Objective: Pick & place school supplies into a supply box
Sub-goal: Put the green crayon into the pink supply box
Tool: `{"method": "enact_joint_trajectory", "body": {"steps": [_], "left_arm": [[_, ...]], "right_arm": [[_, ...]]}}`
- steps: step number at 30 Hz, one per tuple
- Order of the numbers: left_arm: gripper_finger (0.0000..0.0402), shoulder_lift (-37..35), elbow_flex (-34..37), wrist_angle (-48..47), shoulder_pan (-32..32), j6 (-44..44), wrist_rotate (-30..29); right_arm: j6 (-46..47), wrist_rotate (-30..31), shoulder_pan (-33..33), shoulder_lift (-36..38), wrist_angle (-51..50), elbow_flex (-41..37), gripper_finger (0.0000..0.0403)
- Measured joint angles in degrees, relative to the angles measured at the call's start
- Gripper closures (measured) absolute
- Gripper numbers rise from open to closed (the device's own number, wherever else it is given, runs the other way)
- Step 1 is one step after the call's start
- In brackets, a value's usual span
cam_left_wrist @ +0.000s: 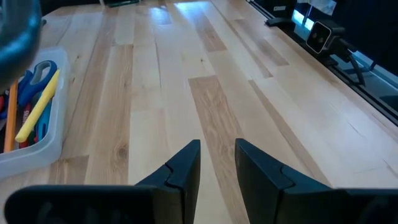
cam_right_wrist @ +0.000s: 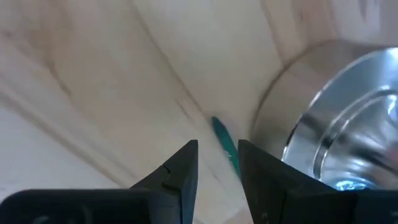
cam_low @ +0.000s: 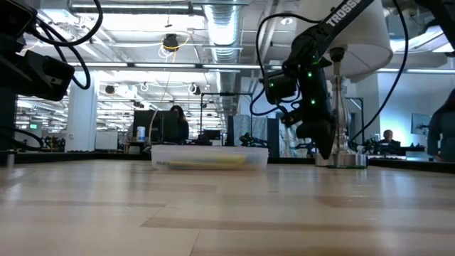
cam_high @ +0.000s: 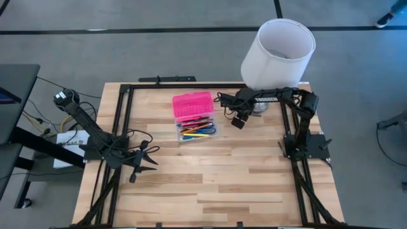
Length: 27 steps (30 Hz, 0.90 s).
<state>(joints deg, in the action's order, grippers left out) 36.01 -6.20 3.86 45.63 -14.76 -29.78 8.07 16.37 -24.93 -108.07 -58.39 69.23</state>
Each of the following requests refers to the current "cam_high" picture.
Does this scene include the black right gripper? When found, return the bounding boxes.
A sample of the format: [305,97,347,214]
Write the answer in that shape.
[217,87,255,130]

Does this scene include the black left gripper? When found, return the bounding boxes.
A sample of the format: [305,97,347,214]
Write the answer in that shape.
[126,139,159,184]

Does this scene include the blue handled scissors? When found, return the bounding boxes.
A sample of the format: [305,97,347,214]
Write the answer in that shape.
[190,125,217,136]

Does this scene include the pink highlighter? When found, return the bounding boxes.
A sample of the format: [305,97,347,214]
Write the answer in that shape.
[181,120,212,128]

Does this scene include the orange pencil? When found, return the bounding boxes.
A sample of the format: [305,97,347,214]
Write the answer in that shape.
[180,123,212,134]

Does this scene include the clear supply box pink lid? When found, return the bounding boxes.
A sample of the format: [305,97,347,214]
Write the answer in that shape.
[171,91,220,143]

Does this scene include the white paper box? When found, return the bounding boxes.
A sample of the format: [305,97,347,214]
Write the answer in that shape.
[53,129,92,169]

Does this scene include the white shade table lamp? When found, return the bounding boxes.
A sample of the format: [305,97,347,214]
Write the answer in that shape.
[240,18,317,115]

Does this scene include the grey floor stand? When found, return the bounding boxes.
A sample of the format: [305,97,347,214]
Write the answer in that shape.
[376,111,407,130]

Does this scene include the grey desk black legs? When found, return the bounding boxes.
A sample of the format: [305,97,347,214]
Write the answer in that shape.
[0,63,86,209]

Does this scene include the dark laptop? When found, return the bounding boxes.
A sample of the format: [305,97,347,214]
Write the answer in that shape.
[0,87,22,105]

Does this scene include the person's foot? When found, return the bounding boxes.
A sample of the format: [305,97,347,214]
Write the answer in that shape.
[375,12,396,29]

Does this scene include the person's leg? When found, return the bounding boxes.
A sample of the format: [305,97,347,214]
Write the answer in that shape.
[390,0,407,15]

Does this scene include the black left wrist camera cable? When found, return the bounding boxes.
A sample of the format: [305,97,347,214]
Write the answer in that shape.
[122,128,162,160]

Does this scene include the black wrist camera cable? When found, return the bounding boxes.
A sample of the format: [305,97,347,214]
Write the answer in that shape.
[213,92,242,121]
[122,128,162,160]

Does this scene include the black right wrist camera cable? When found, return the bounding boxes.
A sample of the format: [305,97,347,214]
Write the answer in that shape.
[213,92,242,121]

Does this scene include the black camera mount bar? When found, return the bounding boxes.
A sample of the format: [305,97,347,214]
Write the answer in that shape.
[138,75,197,83]

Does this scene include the yellow cable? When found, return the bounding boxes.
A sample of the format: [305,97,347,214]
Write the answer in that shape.
[60,114,76,132]

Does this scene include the black floor cable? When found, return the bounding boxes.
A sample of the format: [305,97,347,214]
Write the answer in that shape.
[375,122,407,168]
[36,76,102,99]
[22,98,64,136]

